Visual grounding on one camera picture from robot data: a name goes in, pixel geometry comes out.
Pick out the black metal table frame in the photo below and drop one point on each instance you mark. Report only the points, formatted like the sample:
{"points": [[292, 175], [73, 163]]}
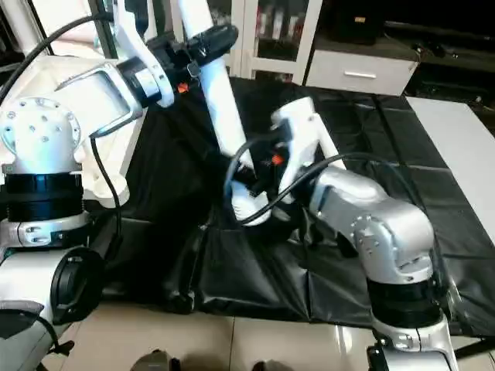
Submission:
{"points": [[473, 349]]}

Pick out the black table mat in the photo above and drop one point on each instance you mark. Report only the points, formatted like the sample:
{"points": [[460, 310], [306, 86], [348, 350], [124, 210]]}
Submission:
{"points": [[433, 170]]}

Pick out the white plastic table leg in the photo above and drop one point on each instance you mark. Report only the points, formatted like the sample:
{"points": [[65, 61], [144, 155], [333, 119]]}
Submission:
{"points": [[328, 151], [220, 108]]}

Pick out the white drawer unit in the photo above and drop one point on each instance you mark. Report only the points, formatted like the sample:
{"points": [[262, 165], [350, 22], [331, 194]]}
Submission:
{"points": [[363, 73]]}

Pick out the white glass door cabinet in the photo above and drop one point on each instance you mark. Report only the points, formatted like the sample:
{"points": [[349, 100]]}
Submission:
{"points": [[271, 35]]}

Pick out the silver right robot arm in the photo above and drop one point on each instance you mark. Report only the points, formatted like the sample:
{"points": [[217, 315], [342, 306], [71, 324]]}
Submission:
{"points": [[379, 232]]}

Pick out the white plastic table top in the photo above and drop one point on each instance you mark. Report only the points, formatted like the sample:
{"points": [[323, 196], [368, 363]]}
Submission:
{"points": [[108, 174]]}

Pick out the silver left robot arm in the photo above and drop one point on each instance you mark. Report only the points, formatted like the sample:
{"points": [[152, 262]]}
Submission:
{"points": [[46, 139]]}

